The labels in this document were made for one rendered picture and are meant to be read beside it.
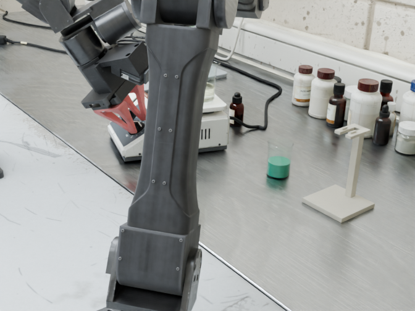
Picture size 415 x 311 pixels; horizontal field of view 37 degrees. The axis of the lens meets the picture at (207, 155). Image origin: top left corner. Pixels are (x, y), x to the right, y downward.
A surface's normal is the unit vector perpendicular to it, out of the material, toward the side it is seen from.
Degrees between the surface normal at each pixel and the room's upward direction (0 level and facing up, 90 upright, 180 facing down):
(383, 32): 90
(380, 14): 90
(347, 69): 90
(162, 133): 71
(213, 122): 90
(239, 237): 0
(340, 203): 0
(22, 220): 0
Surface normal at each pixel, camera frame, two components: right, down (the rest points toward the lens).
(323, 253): 0.04, -0.91
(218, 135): 0.34, 0.40
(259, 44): -0.80, 0.23
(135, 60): 0.75, -0.04
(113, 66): -0.47, 0.68
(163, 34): -0.22, 0.08
